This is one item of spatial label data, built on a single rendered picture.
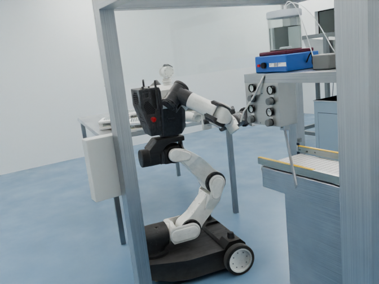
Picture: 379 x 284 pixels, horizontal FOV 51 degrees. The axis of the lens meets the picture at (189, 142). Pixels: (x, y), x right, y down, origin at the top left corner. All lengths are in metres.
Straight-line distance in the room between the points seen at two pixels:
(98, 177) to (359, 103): 1.19
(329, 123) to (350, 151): 3.94
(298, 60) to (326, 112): 2.86
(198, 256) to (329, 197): 1.12
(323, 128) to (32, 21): 4.31
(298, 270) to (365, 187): 1.41
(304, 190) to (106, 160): 0.84
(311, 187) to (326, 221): 0.16
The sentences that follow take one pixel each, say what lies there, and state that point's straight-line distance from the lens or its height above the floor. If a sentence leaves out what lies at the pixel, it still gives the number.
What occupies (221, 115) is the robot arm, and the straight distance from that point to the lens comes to 2.17.
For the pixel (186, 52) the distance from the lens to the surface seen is 1.79.
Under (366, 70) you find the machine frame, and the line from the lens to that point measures 0.65.
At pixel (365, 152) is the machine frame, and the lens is 0.67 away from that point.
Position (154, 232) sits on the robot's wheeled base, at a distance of 2.58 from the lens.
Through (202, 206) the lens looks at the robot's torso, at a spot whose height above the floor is 0.42.
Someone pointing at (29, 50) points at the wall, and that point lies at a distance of 6.40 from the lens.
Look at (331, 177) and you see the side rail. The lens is 1.66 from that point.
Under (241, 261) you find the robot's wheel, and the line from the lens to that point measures 2.65.
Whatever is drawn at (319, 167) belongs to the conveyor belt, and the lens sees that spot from 1.89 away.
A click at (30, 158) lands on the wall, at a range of 6.46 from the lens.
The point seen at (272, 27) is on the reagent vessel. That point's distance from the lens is 1.84.
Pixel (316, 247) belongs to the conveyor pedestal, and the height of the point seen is 0.49.
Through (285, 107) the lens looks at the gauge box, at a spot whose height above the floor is 1.13.
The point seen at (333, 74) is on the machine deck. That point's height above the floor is 1.27.
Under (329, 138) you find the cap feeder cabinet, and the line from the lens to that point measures 4.66.
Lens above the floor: 1.38
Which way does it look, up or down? 12 degrees down
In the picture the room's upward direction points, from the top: 6 degrees counter-clockwise
